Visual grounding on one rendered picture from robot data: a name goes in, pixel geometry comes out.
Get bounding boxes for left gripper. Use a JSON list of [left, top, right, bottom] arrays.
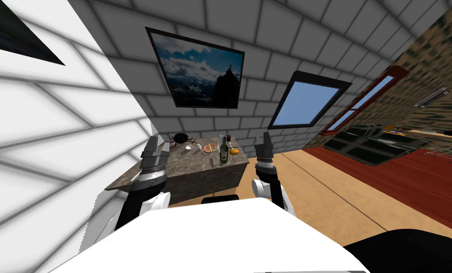
[[139, 135, 171, 170]]

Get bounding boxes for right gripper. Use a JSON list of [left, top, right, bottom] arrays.
[[254, 130, 274, 161]]

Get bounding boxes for black spider-shaped object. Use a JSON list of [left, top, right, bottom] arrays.
[[169, 132, 198, 149]]

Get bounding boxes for brown marble table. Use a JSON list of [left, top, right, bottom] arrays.
[[104, 139, 251, 206]]

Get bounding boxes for green wine bottle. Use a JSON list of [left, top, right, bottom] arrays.
[[219, 136, 230, 165]]

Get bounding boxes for black framed window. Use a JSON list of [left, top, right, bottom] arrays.
[[267, 70, 353, 131]]

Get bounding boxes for dark green sofa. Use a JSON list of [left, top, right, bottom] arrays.
[[321, 124, 430, 167]]

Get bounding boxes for red framed window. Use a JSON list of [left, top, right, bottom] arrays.
[[318, 65, 411, 137]]

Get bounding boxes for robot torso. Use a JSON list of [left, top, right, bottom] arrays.
[[49, 194, 371, 273]]

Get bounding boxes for wooden side table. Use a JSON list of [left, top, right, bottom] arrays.
[[384, 126, 452, 146]]

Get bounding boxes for dark picture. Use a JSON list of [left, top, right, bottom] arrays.
[[0, 0, 66, 67]]

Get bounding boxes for mountain sky picture, black frame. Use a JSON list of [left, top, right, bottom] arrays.
[[145, 26, 246, 110]]

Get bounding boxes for white wall vent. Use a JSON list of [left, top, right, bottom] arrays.
[[414, 87, 451, 109]]

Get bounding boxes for wire rack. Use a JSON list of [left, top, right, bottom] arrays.
[[422, 143, 452, 164]]

